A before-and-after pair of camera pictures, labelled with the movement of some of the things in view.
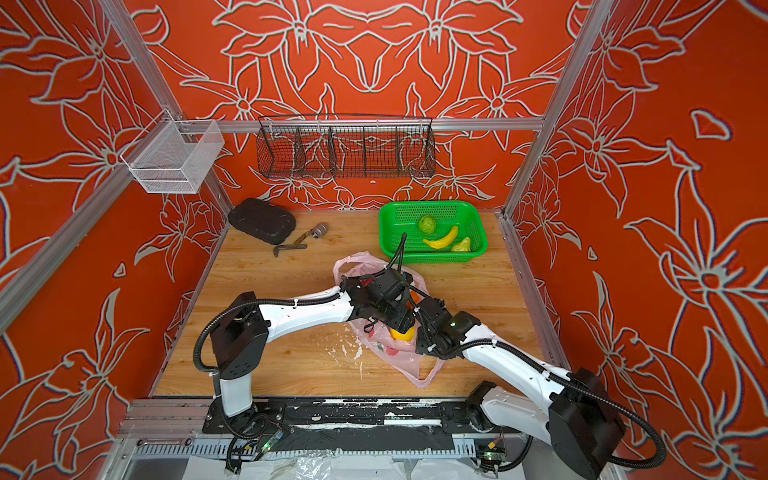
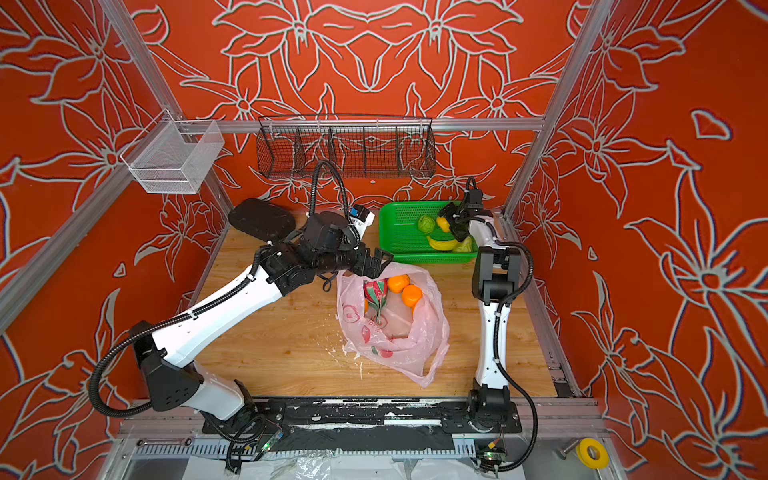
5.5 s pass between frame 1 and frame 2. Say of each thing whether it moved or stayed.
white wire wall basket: stayed
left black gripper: moved
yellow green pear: stayed
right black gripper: moved
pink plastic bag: stayed
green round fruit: stayed
